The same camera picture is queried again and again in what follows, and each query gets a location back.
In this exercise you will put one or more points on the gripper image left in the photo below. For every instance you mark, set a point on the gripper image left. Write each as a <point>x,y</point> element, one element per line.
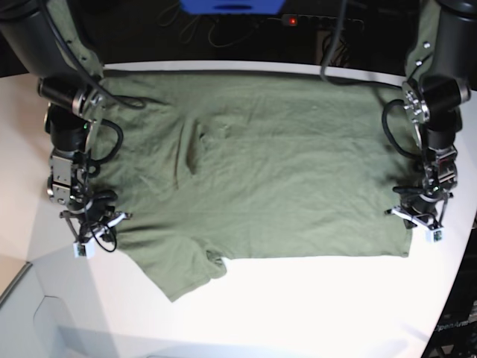
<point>93,208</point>

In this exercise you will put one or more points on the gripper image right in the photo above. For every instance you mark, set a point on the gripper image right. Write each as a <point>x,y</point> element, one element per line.
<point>417,202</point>

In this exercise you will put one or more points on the green t-shirt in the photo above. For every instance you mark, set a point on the green t-shirt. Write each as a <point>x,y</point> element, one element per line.
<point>219,166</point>

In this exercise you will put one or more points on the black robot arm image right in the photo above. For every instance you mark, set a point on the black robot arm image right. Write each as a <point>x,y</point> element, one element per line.
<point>437,83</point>

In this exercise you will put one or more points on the grey panel at corner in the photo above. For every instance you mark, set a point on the grey panel at corner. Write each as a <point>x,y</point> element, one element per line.
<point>32,323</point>

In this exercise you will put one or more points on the black power strip red light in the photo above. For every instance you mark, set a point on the black power strip red light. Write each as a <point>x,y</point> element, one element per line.
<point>320,22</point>

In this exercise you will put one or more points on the blue box at top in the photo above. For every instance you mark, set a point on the blue box at top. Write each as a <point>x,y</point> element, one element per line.
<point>261,7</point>

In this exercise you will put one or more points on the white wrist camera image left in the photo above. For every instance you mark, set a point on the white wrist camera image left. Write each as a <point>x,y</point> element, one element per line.
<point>100,234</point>

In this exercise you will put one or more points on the black cable image left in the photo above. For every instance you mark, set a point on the black cable image left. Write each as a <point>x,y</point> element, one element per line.
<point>110,140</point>

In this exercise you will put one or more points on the black cable image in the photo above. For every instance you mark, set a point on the black cable image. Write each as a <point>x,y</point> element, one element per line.
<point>396,129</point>
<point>110,140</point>

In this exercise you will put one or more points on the black cable image right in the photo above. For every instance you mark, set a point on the black cable image right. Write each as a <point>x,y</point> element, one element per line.
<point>396,129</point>

